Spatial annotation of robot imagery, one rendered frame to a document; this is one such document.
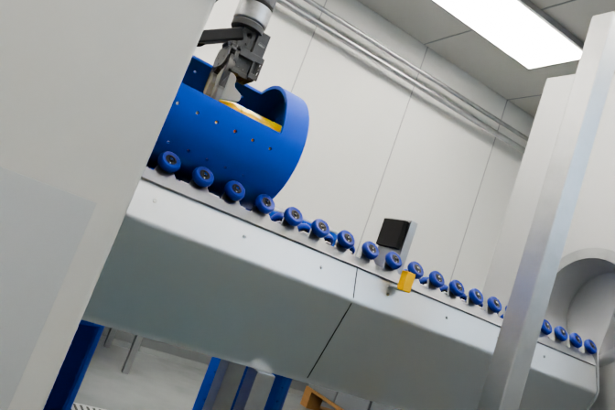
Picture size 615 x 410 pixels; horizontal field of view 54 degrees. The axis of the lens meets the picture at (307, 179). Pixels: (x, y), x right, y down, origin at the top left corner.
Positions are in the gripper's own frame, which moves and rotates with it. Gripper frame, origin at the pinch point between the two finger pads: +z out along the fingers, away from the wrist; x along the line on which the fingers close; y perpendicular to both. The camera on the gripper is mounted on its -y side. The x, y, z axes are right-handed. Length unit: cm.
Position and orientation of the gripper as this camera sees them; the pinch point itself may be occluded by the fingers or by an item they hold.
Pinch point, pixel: (206, 104)
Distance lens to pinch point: 128.0
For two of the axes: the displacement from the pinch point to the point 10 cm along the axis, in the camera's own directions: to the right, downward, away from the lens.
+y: 8.0, 3.8, 4.7
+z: -3.4, 9.3, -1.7
